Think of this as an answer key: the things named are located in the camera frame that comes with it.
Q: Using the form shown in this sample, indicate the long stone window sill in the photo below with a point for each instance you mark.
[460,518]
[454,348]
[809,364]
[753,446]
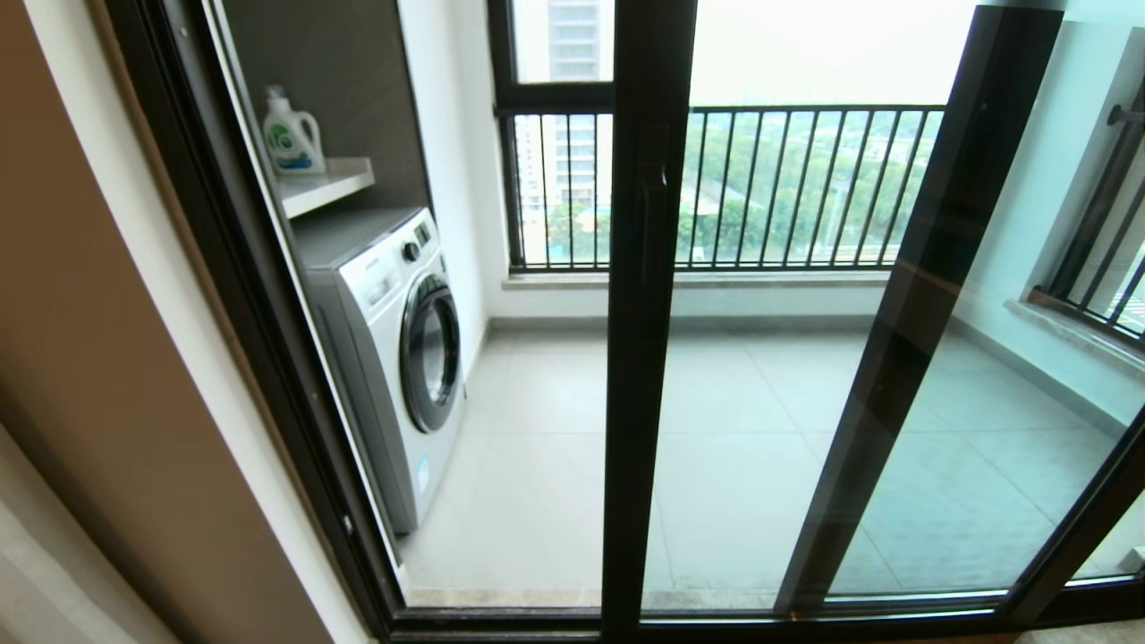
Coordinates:
[760,280]

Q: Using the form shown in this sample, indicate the silver front-load washing machine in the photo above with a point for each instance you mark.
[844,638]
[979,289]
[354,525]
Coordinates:
[385,376]

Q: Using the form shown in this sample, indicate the white shelf board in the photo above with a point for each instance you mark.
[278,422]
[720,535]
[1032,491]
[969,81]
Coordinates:
[324,186]

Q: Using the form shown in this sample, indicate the black balcony railing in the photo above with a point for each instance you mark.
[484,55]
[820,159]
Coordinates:
[805,110]

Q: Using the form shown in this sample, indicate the dark brown cabinet panel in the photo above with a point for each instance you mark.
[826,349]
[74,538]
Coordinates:
[358,72]

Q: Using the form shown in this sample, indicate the white detergent bottle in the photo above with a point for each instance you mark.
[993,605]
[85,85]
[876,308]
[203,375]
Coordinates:
[293,145]

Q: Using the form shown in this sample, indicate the black framed glass door panel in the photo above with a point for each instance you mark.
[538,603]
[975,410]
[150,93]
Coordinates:
[939,268]

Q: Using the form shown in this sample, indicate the short stone window sill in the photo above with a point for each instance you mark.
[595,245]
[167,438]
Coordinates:
[1073,335]

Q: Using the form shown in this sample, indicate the black window frame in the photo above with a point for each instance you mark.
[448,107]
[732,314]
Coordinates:
[555,97]

